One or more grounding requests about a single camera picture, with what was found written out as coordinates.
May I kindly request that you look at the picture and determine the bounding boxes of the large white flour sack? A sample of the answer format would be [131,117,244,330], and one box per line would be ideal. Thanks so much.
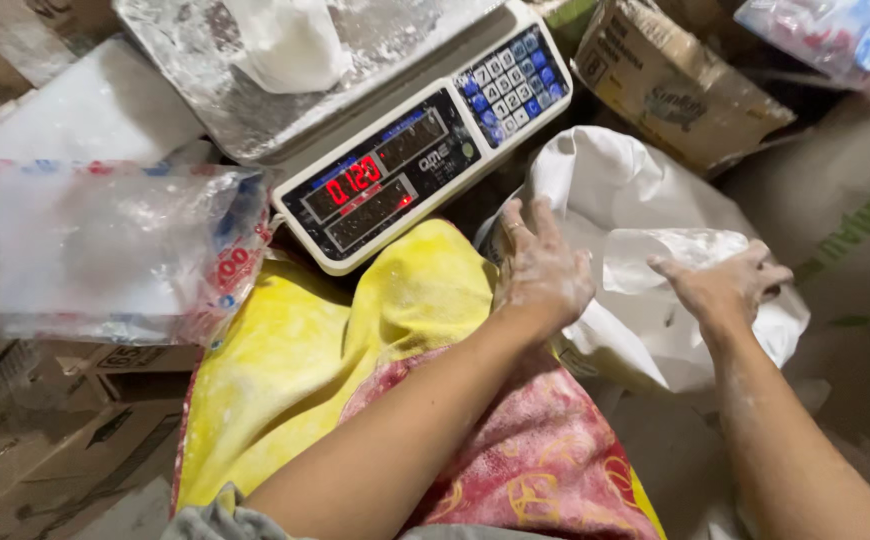
[476,126,812,396]

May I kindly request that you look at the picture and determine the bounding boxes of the plain brown cardboard box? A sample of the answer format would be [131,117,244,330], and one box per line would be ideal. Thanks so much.
[0,0,126,111]

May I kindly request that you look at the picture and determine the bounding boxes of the person's right hand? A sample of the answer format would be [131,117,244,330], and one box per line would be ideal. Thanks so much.
[646,240,795,332]

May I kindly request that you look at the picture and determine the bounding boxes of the white flat board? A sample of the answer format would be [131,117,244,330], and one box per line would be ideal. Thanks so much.
[0,37,208,167]

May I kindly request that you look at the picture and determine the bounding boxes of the white filled plastic bag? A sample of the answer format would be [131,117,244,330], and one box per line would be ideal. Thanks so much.
[223,0,354,96]

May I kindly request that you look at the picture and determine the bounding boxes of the grey shirt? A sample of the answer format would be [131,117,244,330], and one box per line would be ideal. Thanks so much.
[161,483,556,540]

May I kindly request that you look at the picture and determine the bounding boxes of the yellow towel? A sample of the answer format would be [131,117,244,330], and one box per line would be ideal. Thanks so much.
[172,219,669,540]

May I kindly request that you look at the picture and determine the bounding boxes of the red patterned cloth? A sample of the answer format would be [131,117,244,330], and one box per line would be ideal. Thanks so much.
[171,346,663,540]

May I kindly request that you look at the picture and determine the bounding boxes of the white digital weighing scale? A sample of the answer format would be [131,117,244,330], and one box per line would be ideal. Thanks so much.
[114,0,575,277]

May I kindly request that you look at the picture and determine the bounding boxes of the brown printed cardboard box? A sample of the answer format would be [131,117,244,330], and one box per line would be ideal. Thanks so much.
[573,0,797,175]

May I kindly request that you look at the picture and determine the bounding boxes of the person's left hand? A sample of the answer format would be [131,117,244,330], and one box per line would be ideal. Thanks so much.
[495,196,597,336]

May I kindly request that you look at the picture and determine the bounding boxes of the clear plastic scoop cup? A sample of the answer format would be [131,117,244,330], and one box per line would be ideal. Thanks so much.
[602,228,751,296]

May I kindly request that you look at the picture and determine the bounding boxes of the beige sack with green print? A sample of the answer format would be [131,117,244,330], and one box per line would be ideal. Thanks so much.
[720,90,870,459]

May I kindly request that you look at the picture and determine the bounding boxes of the clear printed plastic package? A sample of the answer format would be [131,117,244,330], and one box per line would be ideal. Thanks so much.
[733,0,870,93]

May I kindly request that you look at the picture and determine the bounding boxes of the pack of clear plastic bags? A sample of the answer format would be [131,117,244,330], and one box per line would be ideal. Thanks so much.
[0,159,276,348]

